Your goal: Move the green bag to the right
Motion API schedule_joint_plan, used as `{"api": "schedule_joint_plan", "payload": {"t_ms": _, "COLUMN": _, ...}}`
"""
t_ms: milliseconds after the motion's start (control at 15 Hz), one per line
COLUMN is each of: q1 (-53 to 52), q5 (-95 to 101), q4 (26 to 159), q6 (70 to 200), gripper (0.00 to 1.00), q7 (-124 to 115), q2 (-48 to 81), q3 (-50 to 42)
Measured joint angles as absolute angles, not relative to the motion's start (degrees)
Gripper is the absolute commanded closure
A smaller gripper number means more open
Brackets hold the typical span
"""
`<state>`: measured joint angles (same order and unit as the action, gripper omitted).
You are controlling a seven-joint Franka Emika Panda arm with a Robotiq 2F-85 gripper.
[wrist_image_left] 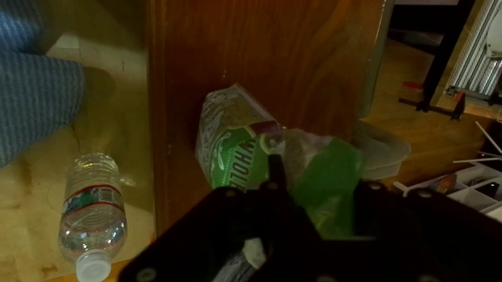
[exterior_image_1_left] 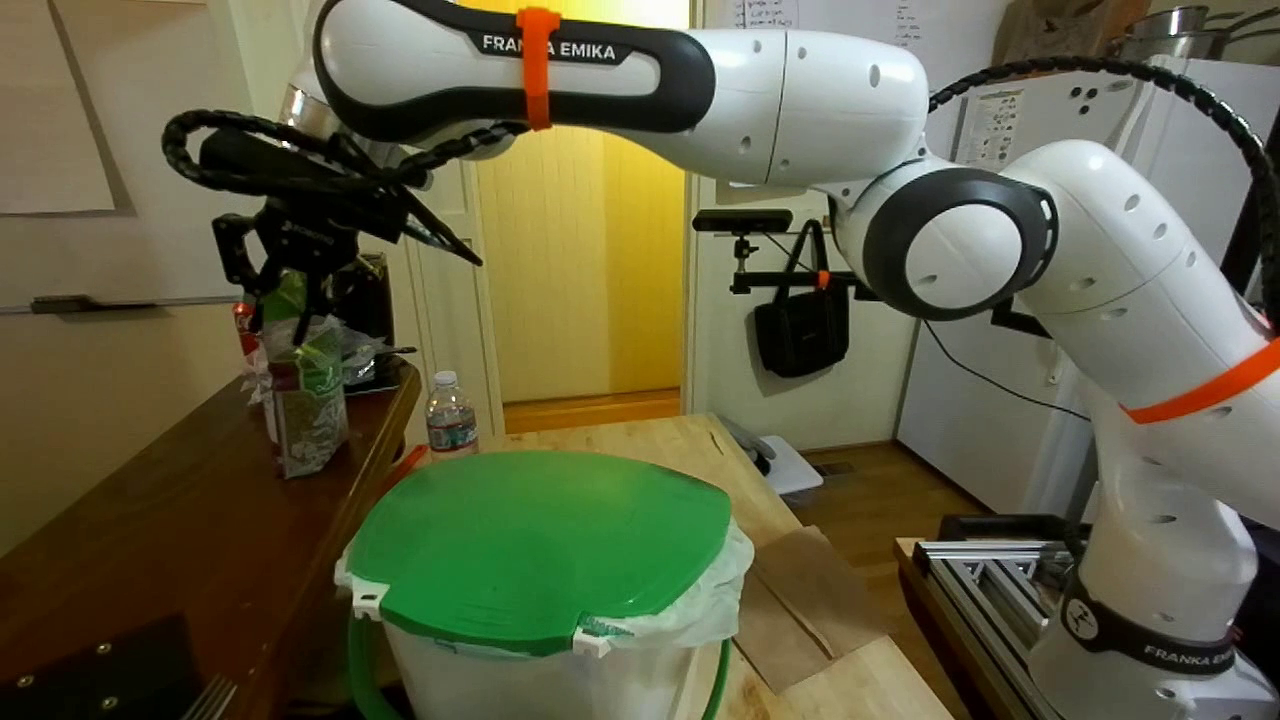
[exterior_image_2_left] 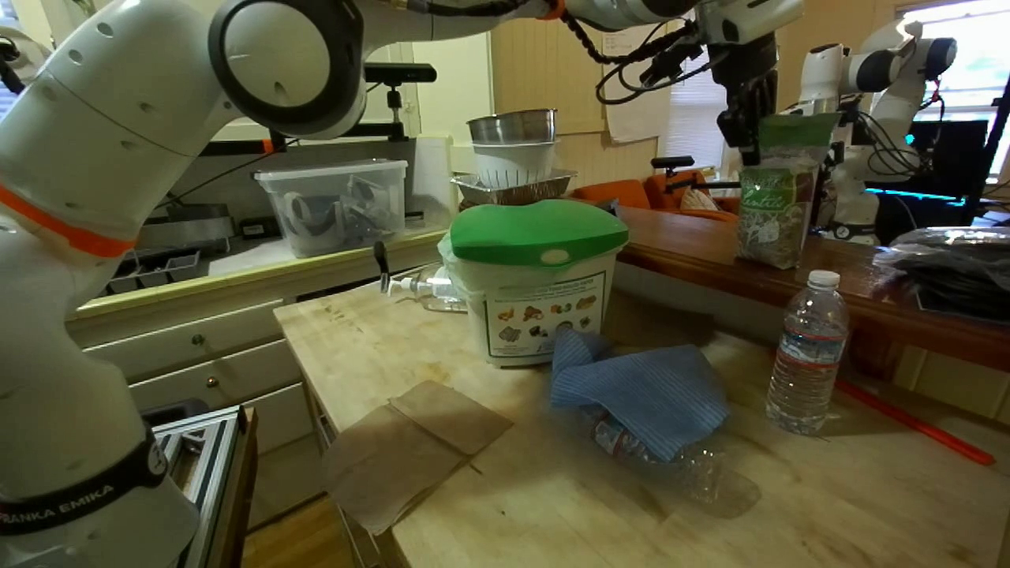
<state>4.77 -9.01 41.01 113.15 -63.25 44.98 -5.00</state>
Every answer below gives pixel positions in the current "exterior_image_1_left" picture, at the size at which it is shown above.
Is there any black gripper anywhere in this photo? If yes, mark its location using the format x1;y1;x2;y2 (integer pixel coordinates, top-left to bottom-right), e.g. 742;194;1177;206
207;195;404;353

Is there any green clear plastic bag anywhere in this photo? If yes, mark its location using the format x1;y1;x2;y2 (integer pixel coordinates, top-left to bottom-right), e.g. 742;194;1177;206
257;269;355;486

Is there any black hanging bag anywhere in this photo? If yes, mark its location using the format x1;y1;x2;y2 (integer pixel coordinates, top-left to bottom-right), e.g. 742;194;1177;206
753;215;856;384

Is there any grey plastic bags pile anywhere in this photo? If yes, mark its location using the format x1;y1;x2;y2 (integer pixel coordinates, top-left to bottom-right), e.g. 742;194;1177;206
332;314;410;396

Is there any upright clear water bottle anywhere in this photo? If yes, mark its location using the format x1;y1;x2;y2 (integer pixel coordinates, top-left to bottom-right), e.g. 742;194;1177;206
424;367;484;459

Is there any brown wooden counter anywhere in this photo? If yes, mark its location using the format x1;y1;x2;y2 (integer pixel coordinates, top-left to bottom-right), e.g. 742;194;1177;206
0;360;424;720

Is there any white bin with green lid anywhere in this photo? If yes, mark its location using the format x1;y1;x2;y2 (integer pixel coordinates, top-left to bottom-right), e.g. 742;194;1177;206
332;444;761;720

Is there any white flat device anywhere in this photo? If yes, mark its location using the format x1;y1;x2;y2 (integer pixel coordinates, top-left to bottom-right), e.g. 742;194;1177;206
747;427;832;500

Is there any white refrigerator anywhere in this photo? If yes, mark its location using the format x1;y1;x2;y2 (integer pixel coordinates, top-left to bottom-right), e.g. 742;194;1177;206
890;55;1280;524

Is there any metal bowl on refrigerator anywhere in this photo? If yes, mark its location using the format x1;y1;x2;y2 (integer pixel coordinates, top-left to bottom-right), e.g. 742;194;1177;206
1138;0;1223;65

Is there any black gripper cable bundle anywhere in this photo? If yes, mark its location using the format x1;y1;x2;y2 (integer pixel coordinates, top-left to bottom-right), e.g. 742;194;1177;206
156;105;527;206

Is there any beige wall board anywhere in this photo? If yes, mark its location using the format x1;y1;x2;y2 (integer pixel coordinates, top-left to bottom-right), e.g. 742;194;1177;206
0;0;134;221

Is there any orange strap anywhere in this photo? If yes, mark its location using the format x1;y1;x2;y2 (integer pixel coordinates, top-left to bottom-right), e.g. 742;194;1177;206
1120;335;1280;434
512;5;564;136

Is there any black mount plate with screws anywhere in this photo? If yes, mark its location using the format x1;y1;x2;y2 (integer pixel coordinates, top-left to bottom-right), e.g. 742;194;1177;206
0;611;210;720

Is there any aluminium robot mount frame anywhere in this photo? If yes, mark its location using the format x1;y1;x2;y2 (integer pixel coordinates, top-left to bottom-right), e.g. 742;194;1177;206
896;533;1115;720

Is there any black corrugated cable conduit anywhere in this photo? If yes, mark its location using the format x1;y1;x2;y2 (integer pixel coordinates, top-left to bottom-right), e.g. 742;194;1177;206
922;52;1280;335

